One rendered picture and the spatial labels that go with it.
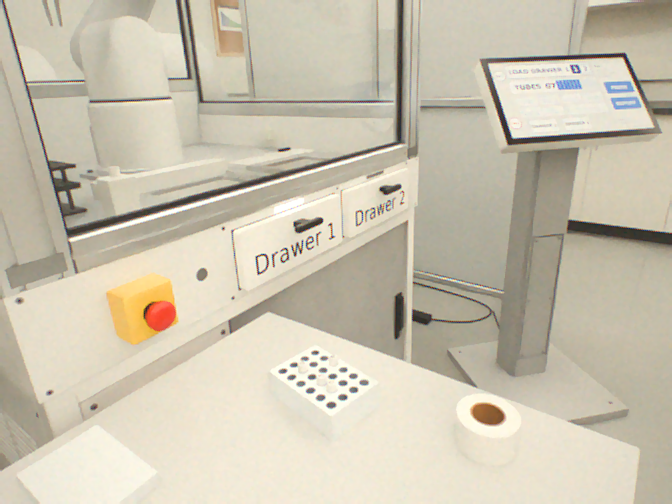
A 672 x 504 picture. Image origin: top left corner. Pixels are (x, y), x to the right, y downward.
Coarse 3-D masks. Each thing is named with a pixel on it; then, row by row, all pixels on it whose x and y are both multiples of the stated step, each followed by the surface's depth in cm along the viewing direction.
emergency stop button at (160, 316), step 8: (152, 304) 58; (160, 304) 58; (168, 304) 59; (152, 312) 57; (160, 312) 58; (168, 312) 59; (176, 312) 60; (152, 320) 57; (160, 320) 58; (168, 320) 59; (152, 328) 58; (160, 328) 58
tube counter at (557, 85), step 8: (544, 80) 138; (552, 80) 139; (560, 80) 139; (568, 80) 139; (576, 80) 140; (584, 80) 140; (592, 80) 141; (552, 88) 137; (560, 88) 138; (568, 88) 138; (576, 88) 139; (584, 88) 139; (592, 88) 140
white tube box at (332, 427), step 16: (304, 352) 63; (320, 352) 63; (288, 368) 60; (320, 368) 60; (336, 368) 59; (352, 368) 59; (272, 384) 60; (288, 384) 57; (304, 384) 57; (352, 384) 56; (368, 384) 56; (288, 400) 58; (304, 400) 54; (320, 400) 55; (336, 400) 54; (352, 400) 53; (368, 400) 56; (304, 416) 56; (320, 416) 53; (336, 416) 52; (352, 416) 54; (336, 432) 52
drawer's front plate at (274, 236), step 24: (288, 216) 83; (312, 216) 89; (336, 216) 95; (240, 240) 74; (264, 240) 79; (288, 240) 84; (336, 240) 97; (240, 264) 76; (264, 264) 80; (288, 264) 85
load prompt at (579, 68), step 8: (528, 64) 139; (536, 64) 140; (544, 64) 140; (552, 64) 141; (560, 64) 141; (568, 64) 142; (576, 64) 142; (584, 64) 143; (512, 72) 137; (520, 72) 138; (528, 72) 138; (536, 72) 139; (544, 72) 139; (552, 72) 140; (560, 72) 140; (568, 72) 141; (576, 72) 141; (584, 72) 142; (592, 72) 142
